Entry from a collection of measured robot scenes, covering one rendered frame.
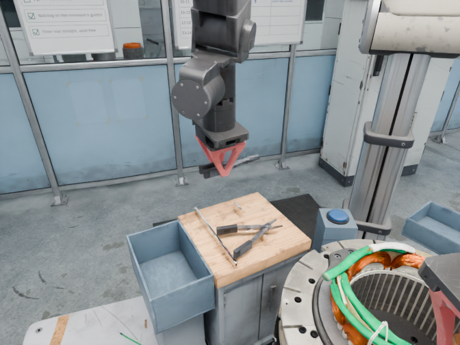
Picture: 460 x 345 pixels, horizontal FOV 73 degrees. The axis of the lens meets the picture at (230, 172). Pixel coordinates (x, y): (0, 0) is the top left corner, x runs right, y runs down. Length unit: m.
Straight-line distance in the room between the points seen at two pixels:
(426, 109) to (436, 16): 2.37
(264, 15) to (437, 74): 1.44
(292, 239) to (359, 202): 0.35
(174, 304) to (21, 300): 1.69
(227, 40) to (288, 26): 2.23
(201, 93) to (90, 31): 2.01
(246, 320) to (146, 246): 0.25
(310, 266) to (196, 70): 0.34
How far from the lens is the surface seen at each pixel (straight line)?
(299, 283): 0.50
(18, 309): 2.15
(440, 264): 0.27
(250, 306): 0.66
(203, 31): 0.47
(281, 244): 0.60
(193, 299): 0.56
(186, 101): 0.43
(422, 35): 0.76
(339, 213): 0.74
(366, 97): 2.62
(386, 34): 0.75
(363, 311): 0.42
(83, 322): 0.91
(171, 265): 0.68
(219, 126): 0.51
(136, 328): 0.85
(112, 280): 2.07
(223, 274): 0.54
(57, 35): 2.43
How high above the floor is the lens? 1.47
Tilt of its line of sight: 30 degrees down
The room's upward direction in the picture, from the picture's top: straight up
